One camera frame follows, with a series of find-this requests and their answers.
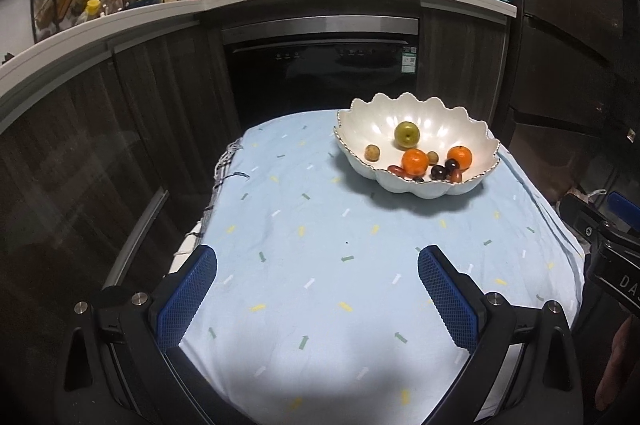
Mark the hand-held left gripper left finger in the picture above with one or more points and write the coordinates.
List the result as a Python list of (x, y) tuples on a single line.
[(186, 300)]

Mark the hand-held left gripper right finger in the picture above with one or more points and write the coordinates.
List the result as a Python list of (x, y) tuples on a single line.
[(450, 300)]

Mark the red oval grape tomato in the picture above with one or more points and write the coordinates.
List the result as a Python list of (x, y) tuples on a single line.
[(395, 169), (455, 176)]

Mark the small dark blue plum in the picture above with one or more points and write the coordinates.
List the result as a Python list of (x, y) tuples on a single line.
[(451, 164)]

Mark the orange mandarin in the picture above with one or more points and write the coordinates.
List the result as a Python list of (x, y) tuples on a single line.
[(415, 161), (459, 157)]

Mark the yellow-brown jujube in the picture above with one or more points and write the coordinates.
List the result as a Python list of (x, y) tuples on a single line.
[(371, 152), (432, 156)]

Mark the yellow-green apple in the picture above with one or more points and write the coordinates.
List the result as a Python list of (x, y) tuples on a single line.
[(406, 134)]

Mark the white scalloped bowl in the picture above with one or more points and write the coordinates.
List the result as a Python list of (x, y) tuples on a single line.
[(365, 125)]

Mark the person's right hand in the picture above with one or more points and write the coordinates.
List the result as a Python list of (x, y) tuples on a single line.
[(622, 355)]

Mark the light blue printed tablecloth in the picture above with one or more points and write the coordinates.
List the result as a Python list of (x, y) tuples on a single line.
[(325, 265)]

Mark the built-in black dishwasher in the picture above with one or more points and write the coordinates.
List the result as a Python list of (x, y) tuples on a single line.
[(310, 70)]

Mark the dark refrigerator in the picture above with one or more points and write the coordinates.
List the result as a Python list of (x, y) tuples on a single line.
[(555, 5)]

